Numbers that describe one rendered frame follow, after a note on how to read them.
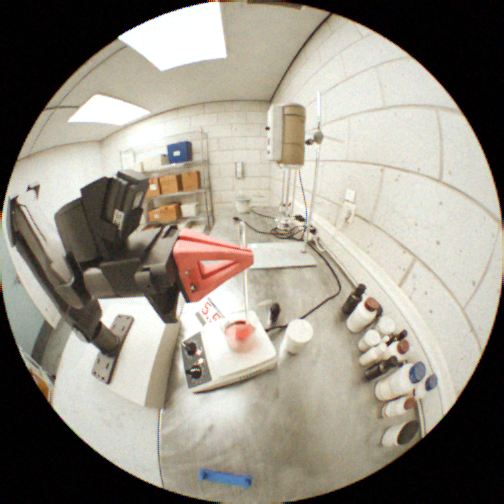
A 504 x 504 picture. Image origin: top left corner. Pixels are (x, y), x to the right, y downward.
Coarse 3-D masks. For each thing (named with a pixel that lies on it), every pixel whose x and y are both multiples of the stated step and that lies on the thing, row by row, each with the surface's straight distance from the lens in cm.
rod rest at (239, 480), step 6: (204, 474) 41; (210, 474) 42; (216, 474) 42; (222, 474) 41; (228, 474) 42; (198, 480) 41; (210, 480) 43; (216, 480) 43; (222, 480) 42; (228, 480) 42; (234, 480) 42; (240, 480) 42; (246, 480) 40; (246, 486) 40
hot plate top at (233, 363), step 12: (216, 324) 34; (216, 336) 32; (264, 336) 32; (216, 348) 31; (264, 348) 31; (216, 360) 30; (228, 360) 30; (240, 360) 30; (252, 360) 30; (264, 360) 30; (216, 372) 30; (228, 372) 29
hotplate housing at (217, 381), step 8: (208, 352) 33; (208, 360) 33; (272, 360) 32; (248, 368) 31; (256, 368) 32; (264, 368) 34; (216, 376) 32; (224, 376) 31; (232, 376) 32; (240, 376) 32; (248, 376) 35; (208, 384) 33; (216, 384) 33; (224, 384) 35; (192, 392) 38
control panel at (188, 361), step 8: (192, 336) 38; (200, 336) 36; (200, 344) 35; (184, 352) 39; (200, 352) 34; (184, 360) 38; (192, 360) 36; (184, 368) 38; (208, 368) 33; (208, 376) 33; (192, 384) 36; (200, 384) 34
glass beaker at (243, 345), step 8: (224, 312) 26; (232, 312) 27; (240, 312) 27; (256, 312) 25; (224, 320) 27; (232, 320) 29; (256, 320) 25; (224, 328) 28; (256, 328) 23; (224, 336) 25; (248, 336) 23; (256, 336) 28; (232, 344) 26; (240, 344) 25; (248, 344) 26; (240, 352) 29
